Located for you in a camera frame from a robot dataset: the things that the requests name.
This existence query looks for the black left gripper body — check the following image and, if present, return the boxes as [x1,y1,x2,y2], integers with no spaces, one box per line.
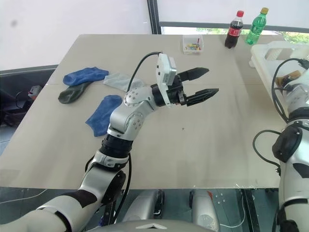
[168,75,190,107]

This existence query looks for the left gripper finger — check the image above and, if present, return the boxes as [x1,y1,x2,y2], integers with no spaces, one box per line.
[186,88,219,106]
[178,68,210,83]

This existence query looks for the blue sock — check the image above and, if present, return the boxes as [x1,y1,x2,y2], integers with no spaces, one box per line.
[63,67,110,86]
[85,94,123,137]

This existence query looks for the mustard yellow sock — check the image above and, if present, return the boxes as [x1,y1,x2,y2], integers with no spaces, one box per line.
[277,70,302,86]

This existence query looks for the white grey sock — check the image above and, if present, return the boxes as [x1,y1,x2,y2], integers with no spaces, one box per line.
[103,72,147,93]

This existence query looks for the white plastic basket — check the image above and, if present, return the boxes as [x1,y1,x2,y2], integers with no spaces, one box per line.
[249,40,309,123]

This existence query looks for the dark green sock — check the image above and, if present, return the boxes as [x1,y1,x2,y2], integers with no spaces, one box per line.
[57,83,90,105]

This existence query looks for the clear plastic box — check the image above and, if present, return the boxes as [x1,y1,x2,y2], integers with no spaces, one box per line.
[182,35,204,55]

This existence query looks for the colourful small stationery pieces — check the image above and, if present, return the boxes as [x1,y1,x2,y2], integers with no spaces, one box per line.
[184,38,202,51]

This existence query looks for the cola bottle red cap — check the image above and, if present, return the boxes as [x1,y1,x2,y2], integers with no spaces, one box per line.
[224,10,245,49]

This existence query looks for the green bottle yellow cap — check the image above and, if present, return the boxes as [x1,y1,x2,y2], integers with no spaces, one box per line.
[245,7,269,46]

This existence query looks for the silver right robot leg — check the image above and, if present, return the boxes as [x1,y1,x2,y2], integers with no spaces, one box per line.
[189,189,221,232]

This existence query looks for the silver robot leg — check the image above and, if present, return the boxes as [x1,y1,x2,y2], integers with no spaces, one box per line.
[123,189,165,222]
[189,189,221,232]

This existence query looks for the silver left robot leg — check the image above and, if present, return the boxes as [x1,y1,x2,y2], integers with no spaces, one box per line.
[123,189,165,222]

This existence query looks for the black table leg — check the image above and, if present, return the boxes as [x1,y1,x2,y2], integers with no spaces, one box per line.
[241,188,257,232]

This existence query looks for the silver robot torso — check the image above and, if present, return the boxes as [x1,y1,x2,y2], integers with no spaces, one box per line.
[86,218,201,232]

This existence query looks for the black side table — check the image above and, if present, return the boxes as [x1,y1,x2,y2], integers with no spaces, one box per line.
[0,64,58,127]

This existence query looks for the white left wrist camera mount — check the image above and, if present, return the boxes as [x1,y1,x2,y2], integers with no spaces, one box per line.
[155,53,179,109]

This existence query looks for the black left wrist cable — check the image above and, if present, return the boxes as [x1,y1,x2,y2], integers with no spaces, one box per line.
[127,51,165,93]

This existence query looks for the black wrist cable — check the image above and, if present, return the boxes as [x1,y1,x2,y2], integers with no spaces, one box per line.
[127,51,165,93]
[271,57,308,123]

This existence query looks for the black window frame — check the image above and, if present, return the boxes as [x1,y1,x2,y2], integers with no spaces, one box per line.
[146,0,309,35]

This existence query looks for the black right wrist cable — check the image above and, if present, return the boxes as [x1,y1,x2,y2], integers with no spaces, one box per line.
[271,57,308,123]

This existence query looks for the black right upper arm cable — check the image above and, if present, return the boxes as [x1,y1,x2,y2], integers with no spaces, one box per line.
[253,130,282,173]

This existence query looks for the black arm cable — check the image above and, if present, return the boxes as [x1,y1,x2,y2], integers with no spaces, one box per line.
[253,130,282,173]
[84,154,133,219]

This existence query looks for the black left upper arm cable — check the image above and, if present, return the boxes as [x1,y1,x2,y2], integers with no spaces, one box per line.
[84,154,133,219]

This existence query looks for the thin white floor cable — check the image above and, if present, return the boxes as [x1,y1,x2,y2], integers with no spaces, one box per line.
[221,193,246,228]

